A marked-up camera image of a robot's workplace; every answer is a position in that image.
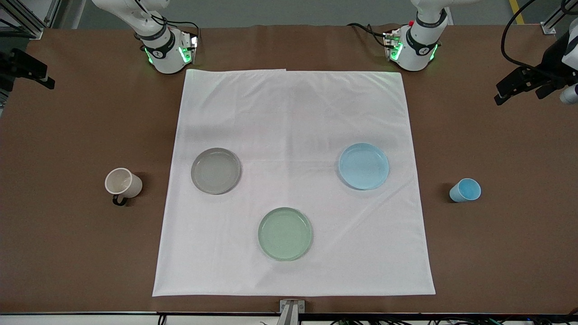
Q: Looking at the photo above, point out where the white table cloth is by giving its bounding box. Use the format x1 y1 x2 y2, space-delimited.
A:
152 69 436 297

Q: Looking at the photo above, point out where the white mug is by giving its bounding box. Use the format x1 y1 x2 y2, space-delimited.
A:
104 167 143 207

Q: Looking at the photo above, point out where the green plate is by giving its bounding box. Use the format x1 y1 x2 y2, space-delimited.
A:
258 207 313 262

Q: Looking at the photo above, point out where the gray plate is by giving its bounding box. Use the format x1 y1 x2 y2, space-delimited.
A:
191 147 242 195

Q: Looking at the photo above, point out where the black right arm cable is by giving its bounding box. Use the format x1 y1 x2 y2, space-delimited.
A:
134 0 201 46

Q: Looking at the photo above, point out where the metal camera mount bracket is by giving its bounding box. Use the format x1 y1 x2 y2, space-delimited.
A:
276 299 306 325

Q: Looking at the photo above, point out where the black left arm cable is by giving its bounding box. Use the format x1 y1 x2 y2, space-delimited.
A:
500 0 578 72

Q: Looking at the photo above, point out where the black left base cable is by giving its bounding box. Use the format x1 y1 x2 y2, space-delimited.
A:
347 22 398 47

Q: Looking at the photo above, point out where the blue cup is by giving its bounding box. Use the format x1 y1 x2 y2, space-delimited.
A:
449 178 482 203

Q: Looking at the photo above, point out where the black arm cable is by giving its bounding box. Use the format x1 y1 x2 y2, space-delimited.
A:
500 0 578 72
134 0 201 46

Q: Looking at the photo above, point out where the blue plate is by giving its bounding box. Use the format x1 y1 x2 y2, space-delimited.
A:
339 143 390 190

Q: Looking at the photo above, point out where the aluminium frame profile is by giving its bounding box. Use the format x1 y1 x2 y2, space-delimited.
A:
0 0 61 40
541 0 578 35

